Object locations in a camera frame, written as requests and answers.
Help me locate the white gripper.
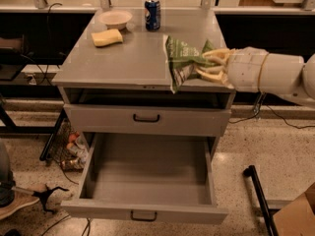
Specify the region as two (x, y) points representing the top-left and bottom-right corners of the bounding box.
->
(195, 47), (268, 92)

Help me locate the person's shoe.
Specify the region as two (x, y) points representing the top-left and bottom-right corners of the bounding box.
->
(0, 188), (39, 220)

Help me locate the wire basket with snacks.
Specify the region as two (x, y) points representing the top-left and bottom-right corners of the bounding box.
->
(49, 121), (89, 171)

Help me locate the yellow sponge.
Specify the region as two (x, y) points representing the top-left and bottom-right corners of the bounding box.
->
(92, 29), (123, 47)

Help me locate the grey drawer cabinet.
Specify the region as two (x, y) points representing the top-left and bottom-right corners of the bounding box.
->
(53, 8), (235, 147)

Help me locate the blue soda can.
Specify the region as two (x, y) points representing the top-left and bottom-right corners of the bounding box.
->
(144, 0), (160, 31)

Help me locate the black grabber tool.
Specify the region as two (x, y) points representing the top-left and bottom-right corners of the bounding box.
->
(12, 186), (68, 213)

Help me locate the open grey lower drawer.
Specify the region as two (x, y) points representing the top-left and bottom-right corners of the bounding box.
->
(62, 134), (227, 224)

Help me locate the person's jeans leg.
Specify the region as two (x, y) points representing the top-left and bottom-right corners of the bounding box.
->
(0, 142), (16, 208)

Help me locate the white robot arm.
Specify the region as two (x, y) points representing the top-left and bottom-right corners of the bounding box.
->
(195, 47), (315, 108)

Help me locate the green jalapeno chip bag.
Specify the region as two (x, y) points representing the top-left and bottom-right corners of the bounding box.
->
(163, 35), (215, 93)

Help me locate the black metal floor stand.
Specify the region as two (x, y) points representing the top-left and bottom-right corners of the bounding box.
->
(243, 165), (279, 236)

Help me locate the cardboard box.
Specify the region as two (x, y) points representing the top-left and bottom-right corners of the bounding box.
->
(274, 183), (315, 236)

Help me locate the white paper bowl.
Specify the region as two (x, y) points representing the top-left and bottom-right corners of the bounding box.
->
(98, 10), (132, 30)

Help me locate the closed grey upper drawer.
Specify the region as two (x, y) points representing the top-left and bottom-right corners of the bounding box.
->
(64, 104), (230, 137)

